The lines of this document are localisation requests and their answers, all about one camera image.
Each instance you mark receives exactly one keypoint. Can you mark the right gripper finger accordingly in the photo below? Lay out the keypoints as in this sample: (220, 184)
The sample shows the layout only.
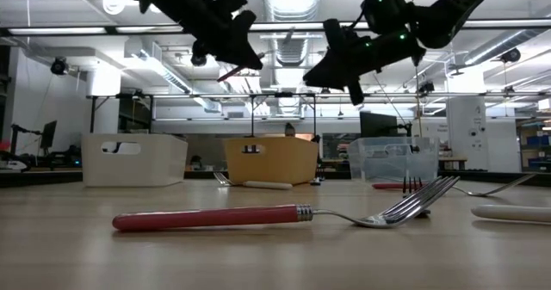
(336, 72)

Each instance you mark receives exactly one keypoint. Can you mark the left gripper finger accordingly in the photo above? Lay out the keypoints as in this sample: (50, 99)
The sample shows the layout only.
(241, 45)

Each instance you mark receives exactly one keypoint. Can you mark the orange plastic bin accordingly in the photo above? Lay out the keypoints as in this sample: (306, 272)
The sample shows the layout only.
(275, 165)

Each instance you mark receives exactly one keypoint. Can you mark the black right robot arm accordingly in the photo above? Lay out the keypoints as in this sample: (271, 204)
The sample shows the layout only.
(452, 6)

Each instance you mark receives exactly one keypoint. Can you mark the red background arm link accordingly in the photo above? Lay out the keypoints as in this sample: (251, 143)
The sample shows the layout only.
(4, 145)

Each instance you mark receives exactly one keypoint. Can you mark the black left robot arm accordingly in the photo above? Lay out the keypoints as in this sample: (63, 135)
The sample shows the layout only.
(172, 1)

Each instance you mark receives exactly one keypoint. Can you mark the person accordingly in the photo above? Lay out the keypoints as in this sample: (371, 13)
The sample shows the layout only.
(290, 130)

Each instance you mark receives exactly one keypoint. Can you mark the clear plastic bin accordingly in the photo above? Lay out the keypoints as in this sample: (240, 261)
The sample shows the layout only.
(387, 161)

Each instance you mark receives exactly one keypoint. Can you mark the white pillar with signs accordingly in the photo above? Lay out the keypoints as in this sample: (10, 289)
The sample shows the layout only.
(467, 122)

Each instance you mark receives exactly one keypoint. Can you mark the wooden background table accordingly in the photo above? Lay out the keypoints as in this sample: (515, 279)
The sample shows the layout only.
(452, 158)

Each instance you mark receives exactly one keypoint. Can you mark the white plastic bin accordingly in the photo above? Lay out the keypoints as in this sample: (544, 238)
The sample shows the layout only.
(150, 165)

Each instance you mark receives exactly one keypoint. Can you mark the shelf with blue bins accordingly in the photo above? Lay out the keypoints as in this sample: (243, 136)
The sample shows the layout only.
(534, 152)

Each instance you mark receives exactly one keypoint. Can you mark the small black monitor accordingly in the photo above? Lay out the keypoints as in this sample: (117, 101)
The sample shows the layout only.
(48, 135)

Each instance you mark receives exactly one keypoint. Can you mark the black dome ceiling camera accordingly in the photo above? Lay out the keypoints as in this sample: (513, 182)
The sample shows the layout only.
(199, 59)
(59, 66)
(511, 54)

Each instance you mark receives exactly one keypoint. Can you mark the black background workstation frame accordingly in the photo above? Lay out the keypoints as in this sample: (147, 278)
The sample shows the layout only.
(284, 94)

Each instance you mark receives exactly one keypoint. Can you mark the black hanging camera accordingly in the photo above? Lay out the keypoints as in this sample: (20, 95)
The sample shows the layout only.
(426, 88)

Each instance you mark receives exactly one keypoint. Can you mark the silver ceiling duct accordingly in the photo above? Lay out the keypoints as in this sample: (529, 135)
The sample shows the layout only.
(292, 6)

